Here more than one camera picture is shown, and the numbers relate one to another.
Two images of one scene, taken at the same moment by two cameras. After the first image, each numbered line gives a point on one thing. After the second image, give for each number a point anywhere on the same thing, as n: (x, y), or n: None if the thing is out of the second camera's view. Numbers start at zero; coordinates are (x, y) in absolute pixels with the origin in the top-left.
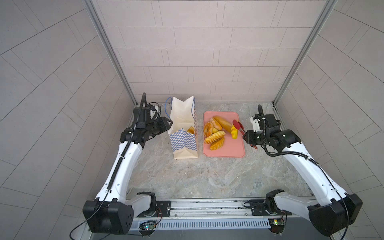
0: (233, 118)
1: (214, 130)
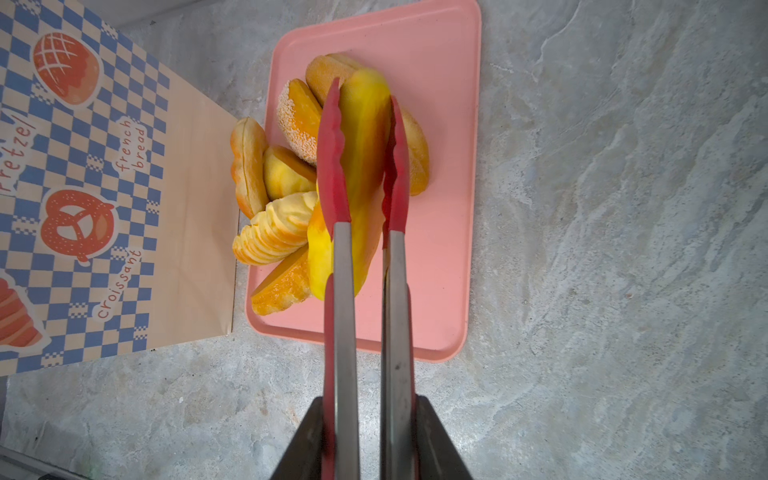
0: (430, 59)
1: (286, 174)
